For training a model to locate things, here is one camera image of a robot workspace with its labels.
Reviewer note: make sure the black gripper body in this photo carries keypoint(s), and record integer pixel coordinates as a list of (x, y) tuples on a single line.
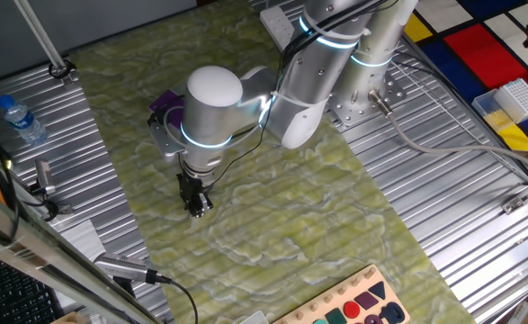
[(189, 189)]

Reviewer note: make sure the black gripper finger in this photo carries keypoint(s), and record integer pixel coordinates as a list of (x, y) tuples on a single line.
[(205, 202), (194, 208)]

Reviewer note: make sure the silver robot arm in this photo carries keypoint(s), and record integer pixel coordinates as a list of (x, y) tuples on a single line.
[(214, 112)]

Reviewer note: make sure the purple pipette tip rack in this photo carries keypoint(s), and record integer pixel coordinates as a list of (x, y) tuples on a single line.
[(167, 101)]

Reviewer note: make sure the white pipette tip box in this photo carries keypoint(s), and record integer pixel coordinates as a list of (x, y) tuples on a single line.
[(520, 100)]

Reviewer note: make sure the green marble pattern mat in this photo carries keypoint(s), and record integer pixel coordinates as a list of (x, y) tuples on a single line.
[(268, 202)]

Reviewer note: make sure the clear plastic container corner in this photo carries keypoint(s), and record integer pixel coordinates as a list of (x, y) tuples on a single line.
[(254, 318)]

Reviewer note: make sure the wooden shape puzzle board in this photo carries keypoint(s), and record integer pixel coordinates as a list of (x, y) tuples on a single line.
[(335, 294)]

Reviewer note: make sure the metal robot mounting plate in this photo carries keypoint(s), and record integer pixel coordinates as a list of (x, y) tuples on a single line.
[(349, 112)]

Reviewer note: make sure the green square puzzle piece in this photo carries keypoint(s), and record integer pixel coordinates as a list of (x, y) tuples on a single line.
[(335, 317)]

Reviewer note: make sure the clear water bottle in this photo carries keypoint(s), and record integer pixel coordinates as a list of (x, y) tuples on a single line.
[(23, 121)]

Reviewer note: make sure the red circle puzzle piece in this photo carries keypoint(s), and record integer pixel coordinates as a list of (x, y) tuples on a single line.
[(352, 309)]

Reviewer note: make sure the white power strip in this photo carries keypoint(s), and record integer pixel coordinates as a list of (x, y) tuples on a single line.
[(277, 24)]

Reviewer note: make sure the purple square puzzle piece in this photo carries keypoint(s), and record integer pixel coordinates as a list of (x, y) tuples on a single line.
[(366, 300)]

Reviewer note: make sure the blue triangle puzzle piece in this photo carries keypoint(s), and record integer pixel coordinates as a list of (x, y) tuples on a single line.
[(378, 289)]

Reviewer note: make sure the black keyboard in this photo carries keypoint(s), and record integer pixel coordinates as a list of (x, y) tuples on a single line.
[(20, 297)]

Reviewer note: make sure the metal pole stand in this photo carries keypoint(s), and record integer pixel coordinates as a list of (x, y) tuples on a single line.
[(43, 40)]

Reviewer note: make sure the clear plastic box lid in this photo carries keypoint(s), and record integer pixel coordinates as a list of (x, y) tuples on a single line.
[(493, 114)]

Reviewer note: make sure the colourful block pattern mat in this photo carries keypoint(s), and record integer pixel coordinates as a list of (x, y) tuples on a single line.
[(484, 54)]

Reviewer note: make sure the silver depth camera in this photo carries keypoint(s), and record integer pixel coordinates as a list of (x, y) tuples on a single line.
[(119, 267)]

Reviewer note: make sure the aluminium frame beam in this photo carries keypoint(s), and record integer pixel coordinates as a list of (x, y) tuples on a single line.
[(43, 252)]

